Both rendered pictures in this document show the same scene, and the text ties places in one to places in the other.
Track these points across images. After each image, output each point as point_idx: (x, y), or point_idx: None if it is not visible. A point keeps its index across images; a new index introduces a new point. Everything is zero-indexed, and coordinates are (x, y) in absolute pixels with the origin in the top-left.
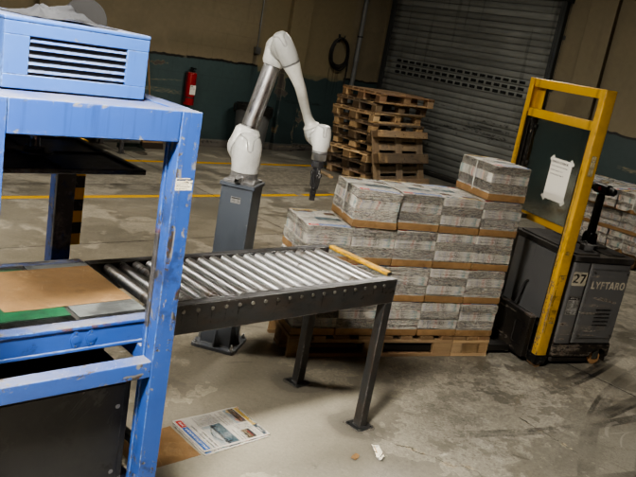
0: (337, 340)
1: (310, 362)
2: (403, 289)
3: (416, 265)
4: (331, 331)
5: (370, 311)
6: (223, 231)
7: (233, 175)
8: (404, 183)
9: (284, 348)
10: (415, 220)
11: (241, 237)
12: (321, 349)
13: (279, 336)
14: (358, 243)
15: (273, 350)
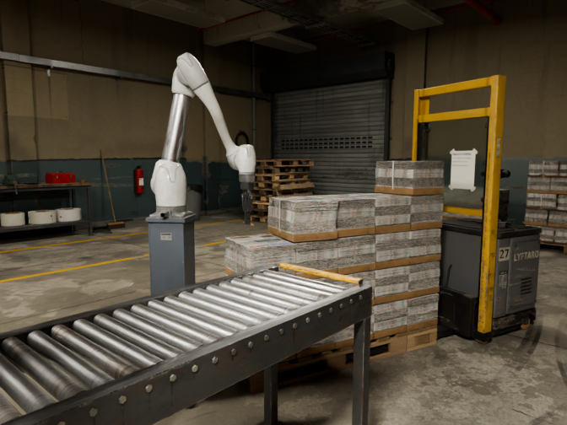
0: (300, 363)
1: (278, 394)
2: None
3: (362, 270)
4: (293, 355)
5: None
6: (159, 272)
7: (159, 210)
8: (331, 195)
9: (247, 384)
10: (353, 225)
11: (180, 275)
12: (285, 375)
13: None
14: (303, 259)
15: (237, 389)
